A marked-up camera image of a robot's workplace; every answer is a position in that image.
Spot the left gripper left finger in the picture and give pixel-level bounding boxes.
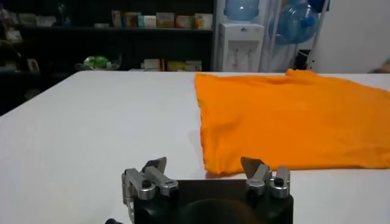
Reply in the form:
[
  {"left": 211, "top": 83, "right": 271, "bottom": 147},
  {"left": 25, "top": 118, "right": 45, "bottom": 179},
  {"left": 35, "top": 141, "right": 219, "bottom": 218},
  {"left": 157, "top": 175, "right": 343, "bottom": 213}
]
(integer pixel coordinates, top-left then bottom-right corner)
[{"left": 121, "top": 156, "right": 180, "bottom": 201}]

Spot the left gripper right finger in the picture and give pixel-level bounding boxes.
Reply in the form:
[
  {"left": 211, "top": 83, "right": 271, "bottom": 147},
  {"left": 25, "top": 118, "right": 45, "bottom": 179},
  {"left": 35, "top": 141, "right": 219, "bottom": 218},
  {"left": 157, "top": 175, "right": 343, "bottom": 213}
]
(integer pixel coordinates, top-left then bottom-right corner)
[{"left": 240, "top": 156, "right": 291, "bottom": 199}]

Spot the orange t-shirt with white print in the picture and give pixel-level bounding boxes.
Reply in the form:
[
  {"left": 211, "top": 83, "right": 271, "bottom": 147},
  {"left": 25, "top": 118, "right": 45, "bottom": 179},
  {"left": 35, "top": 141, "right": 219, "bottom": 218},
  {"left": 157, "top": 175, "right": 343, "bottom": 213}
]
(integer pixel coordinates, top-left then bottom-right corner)
[{"left": 194, "top": 68, "right": 390, "bottom": 177}]

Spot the yellow green medicine box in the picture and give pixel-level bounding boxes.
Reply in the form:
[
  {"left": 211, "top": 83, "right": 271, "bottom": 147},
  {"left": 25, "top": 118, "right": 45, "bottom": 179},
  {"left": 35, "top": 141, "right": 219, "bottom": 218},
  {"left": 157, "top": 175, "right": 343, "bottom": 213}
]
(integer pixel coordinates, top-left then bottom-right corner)
[{"left": 166, "top": 60, "right": 187, "bottom": 72}]

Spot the white box with red print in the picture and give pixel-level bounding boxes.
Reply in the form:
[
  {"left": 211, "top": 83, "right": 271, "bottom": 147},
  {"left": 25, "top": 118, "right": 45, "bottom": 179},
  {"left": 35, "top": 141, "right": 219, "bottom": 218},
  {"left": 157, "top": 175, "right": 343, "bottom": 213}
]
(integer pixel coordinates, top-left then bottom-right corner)
[{"left": 142, "top": 58, "right": 162, "bottom": 72}]

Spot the white green medicine box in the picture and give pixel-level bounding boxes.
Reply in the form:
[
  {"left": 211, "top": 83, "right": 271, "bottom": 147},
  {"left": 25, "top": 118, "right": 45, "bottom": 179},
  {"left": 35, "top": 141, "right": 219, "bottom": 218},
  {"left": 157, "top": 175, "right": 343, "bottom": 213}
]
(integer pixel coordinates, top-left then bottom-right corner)
[{"left": 185, "top": 60, "right": 203, "bottom": 72}]

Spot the bowl of green items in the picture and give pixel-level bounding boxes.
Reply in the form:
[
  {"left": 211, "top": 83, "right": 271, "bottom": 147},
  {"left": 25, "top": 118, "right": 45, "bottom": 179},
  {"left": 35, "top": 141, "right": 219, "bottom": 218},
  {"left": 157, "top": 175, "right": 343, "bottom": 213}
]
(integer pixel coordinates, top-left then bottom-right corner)
[{"left": 74, "top": 54, "right": 122, "bottom": 72}]

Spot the white water dispenser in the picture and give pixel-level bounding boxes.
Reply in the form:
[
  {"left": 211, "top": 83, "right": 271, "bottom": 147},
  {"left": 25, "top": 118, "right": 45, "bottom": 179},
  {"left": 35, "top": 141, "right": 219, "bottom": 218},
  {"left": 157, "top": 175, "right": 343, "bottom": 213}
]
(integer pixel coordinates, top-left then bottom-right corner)
[{"left": 217, "top": 22, "right": 266, "bottom": 73}]

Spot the blue capped water jug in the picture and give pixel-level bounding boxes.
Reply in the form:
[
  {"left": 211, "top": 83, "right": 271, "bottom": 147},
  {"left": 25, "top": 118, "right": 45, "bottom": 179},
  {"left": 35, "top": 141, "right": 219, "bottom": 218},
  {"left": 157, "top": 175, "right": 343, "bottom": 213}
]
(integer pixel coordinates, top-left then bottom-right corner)
[{"left": 268, "top": 2, "right": 321, "bottom": 46}]

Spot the black shelving unit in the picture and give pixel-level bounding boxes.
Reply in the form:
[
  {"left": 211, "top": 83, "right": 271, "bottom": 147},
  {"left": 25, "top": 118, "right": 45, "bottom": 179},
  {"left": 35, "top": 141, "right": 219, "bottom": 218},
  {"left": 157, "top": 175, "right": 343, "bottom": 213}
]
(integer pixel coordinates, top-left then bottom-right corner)
[{"left": 0, "top": 0, "right": 218, "bottom": 116}]

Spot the white teal medicine box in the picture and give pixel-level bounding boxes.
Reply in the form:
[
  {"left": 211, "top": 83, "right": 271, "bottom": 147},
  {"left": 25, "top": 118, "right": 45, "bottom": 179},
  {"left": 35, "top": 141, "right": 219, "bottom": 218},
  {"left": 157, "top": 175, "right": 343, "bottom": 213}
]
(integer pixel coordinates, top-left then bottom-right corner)
[{"left": 137, "top": 15, "right": 157, "bottom": 29}]

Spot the orange yellow medicine box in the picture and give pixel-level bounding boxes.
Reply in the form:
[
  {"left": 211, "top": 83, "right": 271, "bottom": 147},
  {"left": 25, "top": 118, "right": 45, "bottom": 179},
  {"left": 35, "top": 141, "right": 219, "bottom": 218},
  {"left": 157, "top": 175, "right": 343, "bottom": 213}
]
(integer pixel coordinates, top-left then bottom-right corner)
[{"left": 155, "top": 12, "right": 176, "bottom": 29}]

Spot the red white medicine box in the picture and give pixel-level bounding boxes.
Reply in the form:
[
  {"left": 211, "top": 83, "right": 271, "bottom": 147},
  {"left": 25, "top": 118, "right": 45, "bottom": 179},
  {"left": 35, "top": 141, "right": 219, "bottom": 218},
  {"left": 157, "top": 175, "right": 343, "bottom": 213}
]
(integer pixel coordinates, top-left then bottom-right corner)
[
  {"left": 122, "top": 11, "right": 142, "bottom": 29},
  {"left": 174, "top": 15, "right": 195, "bottom": 30}
]

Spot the open brown cardboard box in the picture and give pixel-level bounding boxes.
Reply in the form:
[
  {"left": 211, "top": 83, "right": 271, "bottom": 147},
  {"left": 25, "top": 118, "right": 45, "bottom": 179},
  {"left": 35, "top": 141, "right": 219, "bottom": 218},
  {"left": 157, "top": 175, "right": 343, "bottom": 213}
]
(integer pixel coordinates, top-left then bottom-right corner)
[{"left": 369, "top": 58, "right": 390, "bottom": 74}]

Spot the white purple medicine box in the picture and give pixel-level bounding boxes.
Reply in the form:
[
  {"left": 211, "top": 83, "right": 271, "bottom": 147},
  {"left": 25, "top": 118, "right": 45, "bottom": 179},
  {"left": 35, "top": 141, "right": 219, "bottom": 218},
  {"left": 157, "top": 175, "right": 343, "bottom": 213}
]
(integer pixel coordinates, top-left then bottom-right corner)
[{"left": 111, "top": 10, "right": 123, "bottom": 28}]

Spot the blue water jug with label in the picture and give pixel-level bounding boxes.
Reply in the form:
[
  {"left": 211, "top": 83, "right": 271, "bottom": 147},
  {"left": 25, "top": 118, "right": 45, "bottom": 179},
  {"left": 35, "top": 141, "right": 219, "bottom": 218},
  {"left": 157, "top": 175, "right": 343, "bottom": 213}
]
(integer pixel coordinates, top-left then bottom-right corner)
[{"left": 223, "top": 0, "right": 261, "bottom": 22}]

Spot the dark blue bottle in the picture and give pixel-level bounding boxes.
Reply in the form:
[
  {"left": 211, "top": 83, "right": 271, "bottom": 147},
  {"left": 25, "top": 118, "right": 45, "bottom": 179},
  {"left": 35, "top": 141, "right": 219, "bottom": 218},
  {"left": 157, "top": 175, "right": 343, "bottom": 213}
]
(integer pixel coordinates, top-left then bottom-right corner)
[{"left": 56, "top": 2, "right": 73, "bottom": 27}]

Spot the white wire jug rack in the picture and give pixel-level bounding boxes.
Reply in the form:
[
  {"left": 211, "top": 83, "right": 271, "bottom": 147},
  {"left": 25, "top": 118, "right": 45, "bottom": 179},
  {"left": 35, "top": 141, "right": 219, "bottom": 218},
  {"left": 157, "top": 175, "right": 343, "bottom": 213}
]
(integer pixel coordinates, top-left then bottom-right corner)
[{"left": 260, "top": 0, "right": 332, "bottom": 73}]

